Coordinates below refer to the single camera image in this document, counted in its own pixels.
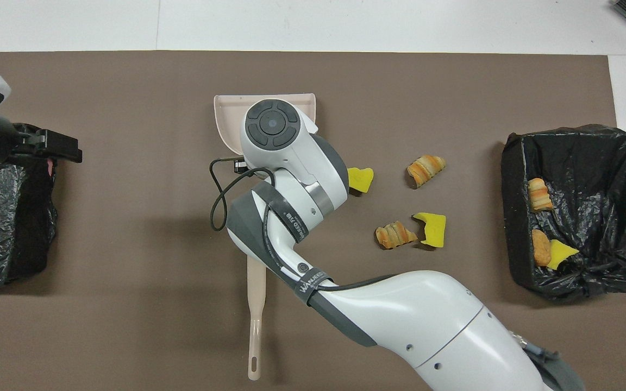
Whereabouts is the yellow sponge piece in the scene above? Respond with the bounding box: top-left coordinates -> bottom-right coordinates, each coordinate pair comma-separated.
412,212 -> 447,249
547,239 -> 580,270
347,167 -> 374,193

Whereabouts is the black bag lined bin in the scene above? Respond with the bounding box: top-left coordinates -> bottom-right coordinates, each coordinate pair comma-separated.
500,124 -> 626,301

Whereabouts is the pale bread piece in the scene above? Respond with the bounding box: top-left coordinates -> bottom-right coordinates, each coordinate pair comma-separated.
527,178 -> 554,212

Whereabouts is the brown table mat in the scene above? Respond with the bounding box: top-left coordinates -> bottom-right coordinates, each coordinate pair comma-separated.
0,51 -> 626,391

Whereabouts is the brown bread roll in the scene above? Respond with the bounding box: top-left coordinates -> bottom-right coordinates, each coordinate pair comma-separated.
531,229 -> 552,267

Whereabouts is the striped croissant piece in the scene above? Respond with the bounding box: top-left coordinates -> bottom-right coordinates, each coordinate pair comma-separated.
375,220 -> 418,250
406,154 -> 447,189

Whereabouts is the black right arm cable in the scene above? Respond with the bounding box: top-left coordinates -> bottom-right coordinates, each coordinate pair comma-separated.
209,156 -> 346,294

